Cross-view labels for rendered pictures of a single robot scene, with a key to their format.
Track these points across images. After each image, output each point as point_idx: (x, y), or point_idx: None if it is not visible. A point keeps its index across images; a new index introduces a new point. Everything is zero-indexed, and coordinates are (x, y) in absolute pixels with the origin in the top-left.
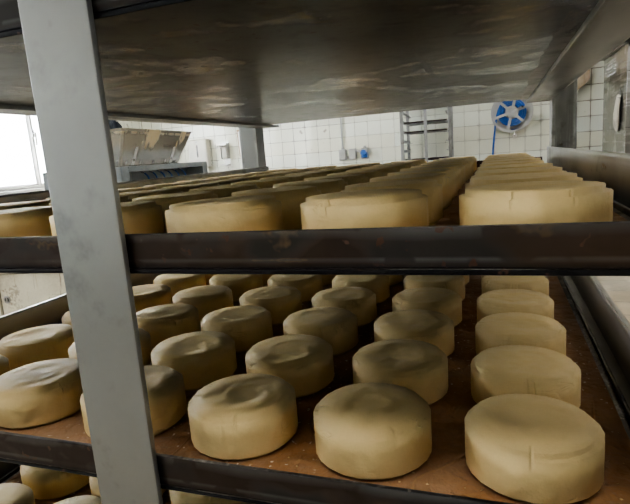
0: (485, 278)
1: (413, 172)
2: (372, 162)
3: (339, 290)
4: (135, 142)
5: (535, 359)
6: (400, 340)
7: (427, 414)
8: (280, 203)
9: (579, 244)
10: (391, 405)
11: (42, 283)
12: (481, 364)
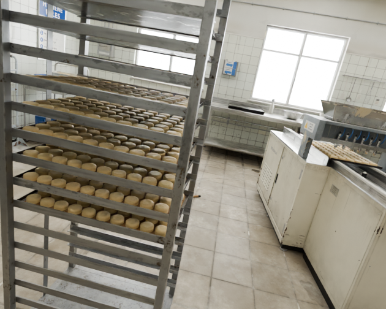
0: (92, 139)
1: (83, 109)
2: None
3: (97, 131)
4: (346, 111)
5: (45, 131)
6: (62, 129)
7: (38, 126)
8: (51, 101)
9: None
10: (41, 125)
11: (289, 156)
12: (47, 129)
